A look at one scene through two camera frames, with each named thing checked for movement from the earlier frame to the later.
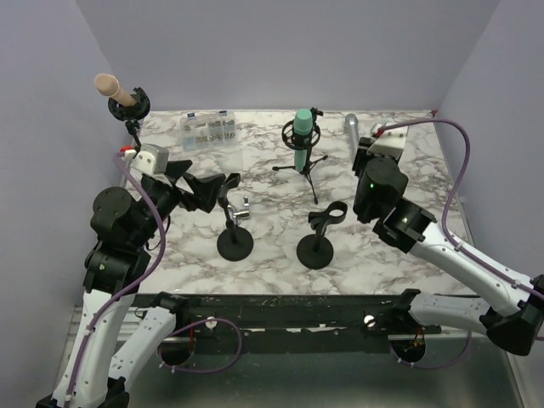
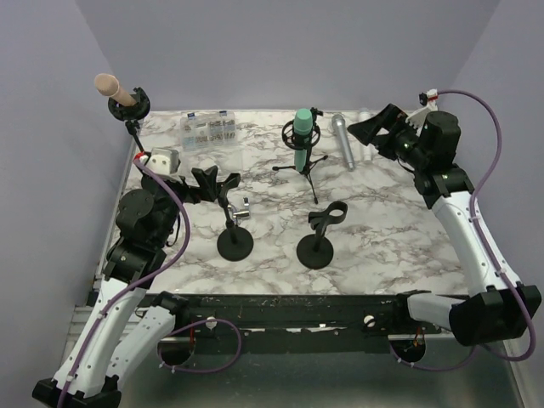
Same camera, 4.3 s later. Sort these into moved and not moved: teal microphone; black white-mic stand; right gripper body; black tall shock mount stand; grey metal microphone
Moved: grey metal microphone; right gripper body
Not moved: black white-mic stand; teal microphone; black tall shock mount stand
